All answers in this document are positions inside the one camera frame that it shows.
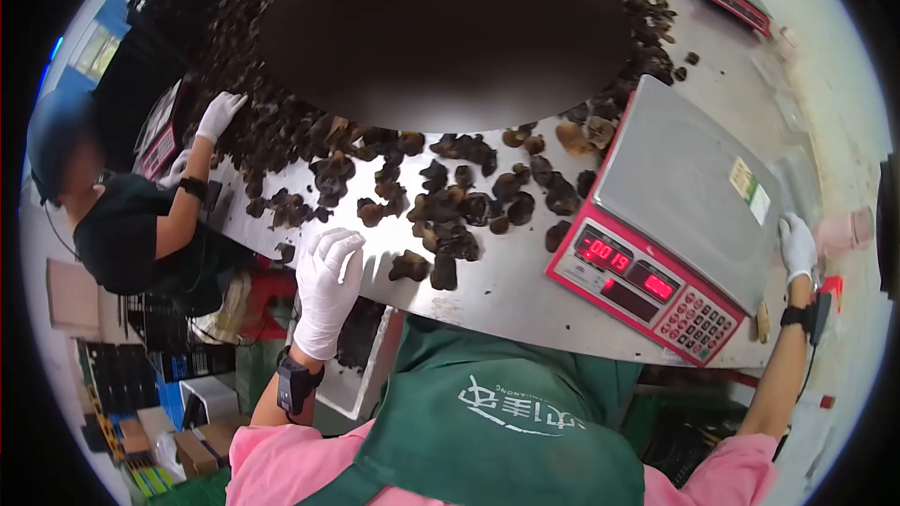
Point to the person's right hand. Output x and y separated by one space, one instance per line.
799 249

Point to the person's left hand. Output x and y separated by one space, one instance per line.
327 295

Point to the person's left fingers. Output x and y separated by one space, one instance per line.
330 246

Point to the person's right fingers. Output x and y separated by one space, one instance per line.
789 228

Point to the pink object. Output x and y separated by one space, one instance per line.
844 232

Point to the red plastic stool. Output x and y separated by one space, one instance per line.
271 288

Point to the black wrist band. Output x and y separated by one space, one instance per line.
295 383
801 316

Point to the pile of dried black mushrooms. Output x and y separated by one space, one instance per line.
450 214

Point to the white tray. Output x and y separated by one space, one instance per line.
351 390

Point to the brown carton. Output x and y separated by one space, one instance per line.
204 446

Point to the stack of black crates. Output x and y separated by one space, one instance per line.
119 376

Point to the person's body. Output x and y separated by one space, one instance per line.
492 436

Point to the beige flat carton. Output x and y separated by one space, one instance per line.
70 295

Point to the green plastic crate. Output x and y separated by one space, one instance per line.
193 492

